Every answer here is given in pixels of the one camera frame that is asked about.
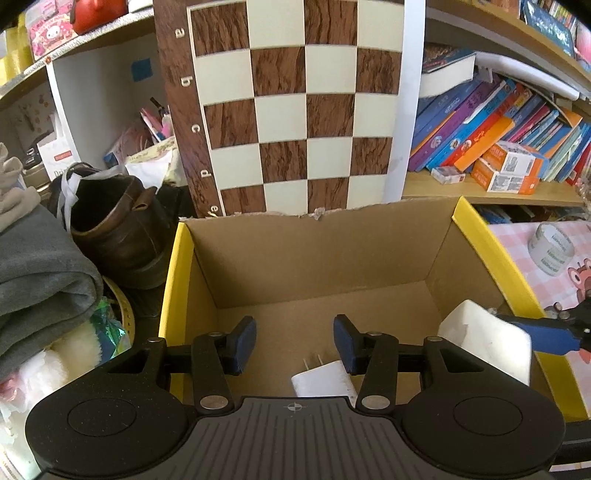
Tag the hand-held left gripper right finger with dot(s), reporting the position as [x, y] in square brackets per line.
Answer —
[346, 344]

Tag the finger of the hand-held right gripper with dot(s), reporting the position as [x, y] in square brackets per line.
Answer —
[545, 336]

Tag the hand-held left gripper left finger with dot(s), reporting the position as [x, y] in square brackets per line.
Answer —
[244, 344]

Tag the white rectangular block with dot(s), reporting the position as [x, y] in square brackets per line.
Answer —
[485, 339]

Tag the yellow cardboard box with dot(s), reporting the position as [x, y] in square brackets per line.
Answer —
[323, 267]

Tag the white charger plug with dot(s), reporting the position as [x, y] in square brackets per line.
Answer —
[323, 379]

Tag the clear tape roll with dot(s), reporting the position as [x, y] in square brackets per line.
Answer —
[551, 249]

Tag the pink checked tablecloth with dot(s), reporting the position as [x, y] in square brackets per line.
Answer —
[517, 244]

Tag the green shiny packet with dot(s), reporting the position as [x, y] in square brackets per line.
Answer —
[107, 328]

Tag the wooden bookshelf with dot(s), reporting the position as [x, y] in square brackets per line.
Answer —
[489, 196]

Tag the orange white carton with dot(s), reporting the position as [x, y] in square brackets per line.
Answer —
[515, 159]
[503, 181]

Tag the brown leather shoe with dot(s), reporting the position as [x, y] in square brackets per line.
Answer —
[120, 230]

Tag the white fluffy cloth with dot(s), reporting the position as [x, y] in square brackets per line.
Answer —
[69, 353]

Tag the small white card box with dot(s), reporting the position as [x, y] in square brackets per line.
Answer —
[448, 174]

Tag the grey folded cloth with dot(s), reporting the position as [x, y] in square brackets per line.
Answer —
[41, 286]

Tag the row of colourful books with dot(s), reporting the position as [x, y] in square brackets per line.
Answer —
[498, 124]

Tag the brown checkered chessboard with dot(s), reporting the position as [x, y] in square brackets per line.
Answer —
[295, 106]

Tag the white paper bag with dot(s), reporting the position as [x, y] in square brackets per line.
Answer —
[55, 154]

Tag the thick book lying flat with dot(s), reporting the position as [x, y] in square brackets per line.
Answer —
[445, 71]

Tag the red pot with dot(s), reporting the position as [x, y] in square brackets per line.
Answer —
[97, 14]

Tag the pink cartoon box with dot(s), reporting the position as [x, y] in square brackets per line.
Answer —
[48, 34]

